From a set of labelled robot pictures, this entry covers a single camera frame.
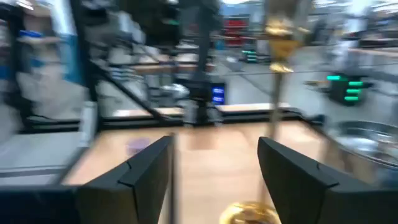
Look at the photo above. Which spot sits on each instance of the black metal table frame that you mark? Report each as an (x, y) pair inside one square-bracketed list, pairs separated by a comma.
[(140, 123)]

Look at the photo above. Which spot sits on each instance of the red cabinet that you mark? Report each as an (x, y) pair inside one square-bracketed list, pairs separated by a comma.
[(235, 31)]

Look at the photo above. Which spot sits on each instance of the wooden shelf riser black frame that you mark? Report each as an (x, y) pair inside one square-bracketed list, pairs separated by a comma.
[(217, 174)]

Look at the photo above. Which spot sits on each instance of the gold candlestick holder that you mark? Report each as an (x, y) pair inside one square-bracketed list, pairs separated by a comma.
[(281, 46)]

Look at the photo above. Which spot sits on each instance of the black device with green lights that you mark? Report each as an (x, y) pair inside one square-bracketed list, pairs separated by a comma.
[(348, 90)]

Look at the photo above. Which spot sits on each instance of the round pink candle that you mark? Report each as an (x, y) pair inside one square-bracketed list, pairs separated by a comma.
[(138, 146)]

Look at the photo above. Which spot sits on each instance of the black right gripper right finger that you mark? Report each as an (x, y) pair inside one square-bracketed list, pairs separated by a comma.
[(311, 193)]

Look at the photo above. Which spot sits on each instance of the blue lit screen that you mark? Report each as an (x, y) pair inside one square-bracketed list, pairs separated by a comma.
[(218, 95)]

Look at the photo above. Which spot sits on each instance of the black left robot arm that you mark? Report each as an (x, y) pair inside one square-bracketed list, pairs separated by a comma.
[(203, 62)]

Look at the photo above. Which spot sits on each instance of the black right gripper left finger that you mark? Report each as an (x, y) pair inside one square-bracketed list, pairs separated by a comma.
[(140, 186)]

